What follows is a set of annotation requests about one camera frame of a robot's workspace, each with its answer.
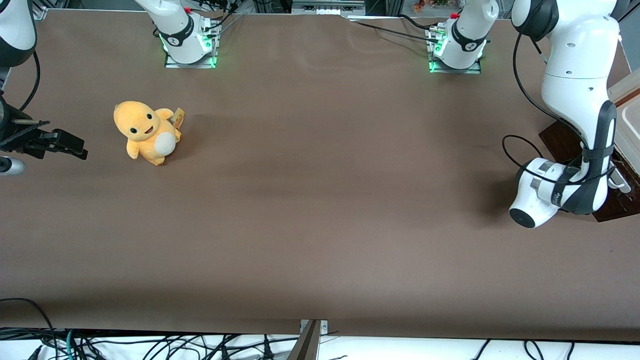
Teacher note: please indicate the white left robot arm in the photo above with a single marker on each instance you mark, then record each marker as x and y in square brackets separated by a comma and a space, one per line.
[575, 85]

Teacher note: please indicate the yellow plush toy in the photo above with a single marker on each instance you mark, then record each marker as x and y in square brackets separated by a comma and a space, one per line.
[145, 132]

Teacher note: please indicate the aluminium camera post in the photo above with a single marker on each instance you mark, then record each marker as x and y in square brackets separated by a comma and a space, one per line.
[306, 346]

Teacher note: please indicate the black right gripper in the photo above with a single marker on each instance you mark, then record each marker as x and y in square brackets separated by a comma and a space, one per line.
[11, 134]

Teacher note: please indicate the brown table cover sheet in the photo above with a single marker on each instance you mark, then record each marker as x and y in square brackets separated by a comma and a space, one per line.
[320, 210]

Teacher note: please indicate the orange background object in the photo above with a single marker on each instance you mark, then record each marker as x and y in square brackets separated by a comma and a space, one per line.
[418, 6]

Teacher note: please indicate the small metal post bracket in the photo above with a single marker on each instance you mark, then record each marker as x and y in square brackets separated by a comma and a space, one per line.
[324, 326]

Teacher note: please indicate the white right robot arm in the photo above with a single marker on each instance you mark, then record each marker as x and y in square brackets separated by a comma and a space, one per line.
[182, 42]

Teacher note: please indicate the grey background device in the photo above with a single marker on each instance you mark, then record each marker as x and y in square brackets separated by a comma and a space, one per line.
[327, 7]

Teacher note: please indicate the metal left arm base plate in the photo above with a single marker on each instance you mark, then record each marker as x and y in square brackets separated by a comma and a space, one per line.
[475, 69]

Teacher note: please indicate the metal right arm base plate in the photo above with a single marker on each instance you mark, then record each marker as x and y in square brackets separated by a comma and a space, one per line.
[172, 63]

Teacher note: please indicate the dark wooden drawer front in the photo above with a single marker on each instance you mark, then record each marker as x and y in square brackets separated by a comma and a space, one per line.
[562, 142]

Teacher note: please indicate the small metal corner bracket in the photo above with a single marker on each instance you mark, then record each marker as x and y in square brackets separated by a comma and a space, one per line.
[40, 13]

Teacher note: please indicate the aluminium frame corner profile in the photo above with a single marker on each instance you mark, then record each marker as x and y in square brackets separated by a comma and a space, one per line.
[631, 10]

